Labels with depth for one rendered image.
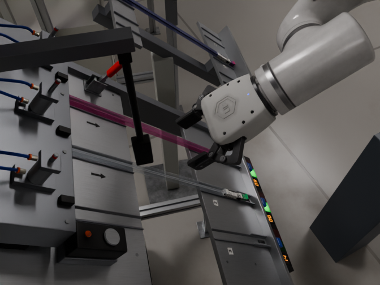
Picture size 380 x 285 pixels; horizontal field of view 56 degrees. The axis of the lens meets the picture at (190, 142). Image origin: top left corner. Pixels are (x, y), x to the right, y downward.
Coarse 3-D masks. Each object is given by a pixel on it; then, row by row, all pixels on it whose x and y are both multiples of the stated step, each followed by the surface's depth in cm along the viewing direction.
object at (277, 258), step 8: (240, 168) 95; (248, 168) 94; (248, 176) 92; (248, 184) 92; (248, 192) 91; (256, 192) 90; (256, 200) 89; (256, 208) 88; (264, 216) 86; (264, 224) 85; (264, 232) 85; (272, 232) 84; (272, 240) 83; (272, 248) 82; (272, 256) 82; (280, 256) 80; (280, 264) 80; (280, 272) 79; (288, 272) 79; (280, 280) 79; (288, 280) 77
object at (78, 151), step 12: (72, 144) 57; (84, 156) 58; (96, 156) 59; (108, 156) 61; (132, 168) 64; (144, 168) 66; (168, 180) 71; (180, 180) 72; (192, 180) 75; (216, 192) 80
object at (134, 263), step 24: (96, 96) 70; (72, 120) 62; (96, 120) 66; (96, 144) 62; (120, 144) 67; (96, 168) 59; (120, 168) 63; (96, 192) 56; (120, 192) 60; (96, 216) 54; (120, 216) 57; (0, 264) 40; (24, 264) 42; (48, 264) 44; (72, 264) 46; (120, 264) 52; (144, 264) 55
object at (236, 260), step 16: (192, 128) 90; (208, 144) 91; (208, 176) 82; (224, 176) 88; (240, 176) 93; (208, 192) 78; (240, 192) 87; (208, 208) 75; (224, 208) 79; (240, 208) 84; (208, 224) 73; (224, 224) 76; (240, 224) 80; (256, 224) 85; (224, 240) 72; (240, 240) 77; (256, 240) 81; (224, 256) 70; (240, 256) 73; (256, 256) 77; (224, 272) 67; (240, 272) 70; (256, 272) 74; (272, 272) 78
